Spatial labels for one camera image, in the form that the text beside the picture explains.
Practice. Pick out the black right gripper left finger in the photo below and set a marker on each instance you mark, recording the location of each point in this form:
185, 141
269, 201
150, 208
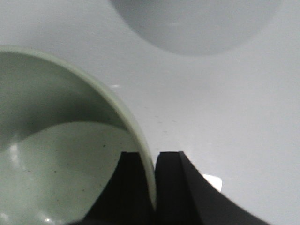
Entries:
125, 199

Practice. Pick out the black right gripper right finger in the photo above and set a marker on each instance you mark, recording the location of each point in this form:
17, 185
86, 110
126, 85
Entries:
185, 197

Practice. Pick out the green bowl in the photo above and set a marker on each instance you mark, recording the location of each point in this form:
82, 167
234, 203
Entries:
62, 133

